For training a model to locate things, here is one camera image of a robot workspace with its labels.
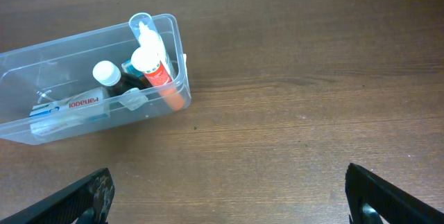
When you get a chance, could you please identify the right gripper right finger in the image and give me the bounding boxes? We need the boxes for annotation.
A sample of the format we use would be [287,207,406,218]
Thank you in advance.
[345,163,443,224]

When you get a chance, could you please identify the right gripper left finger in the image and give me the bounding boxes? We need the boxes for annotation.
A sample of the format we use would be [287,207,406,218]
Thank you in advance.
[1,168,115,224]

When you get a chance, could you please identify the white Panadol box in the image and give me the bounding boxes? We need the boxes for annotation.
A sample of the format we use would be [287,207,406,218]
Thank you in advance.
[29,87,110,137]

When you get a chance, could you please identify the black bottle white cap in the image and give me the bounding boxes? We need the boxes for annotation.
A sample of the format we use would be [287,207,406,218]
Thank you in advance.
[92,60,146,97]

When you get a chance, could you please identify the orange tube white cap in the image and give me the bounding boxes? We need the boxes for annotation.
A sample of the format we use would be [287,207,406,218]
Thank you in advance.
[131,46,185,110]

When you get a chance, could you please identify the clear plastic container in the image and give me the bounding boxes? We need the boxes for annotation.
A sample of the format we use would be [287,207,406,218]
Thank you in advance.
[1,14,191,145]

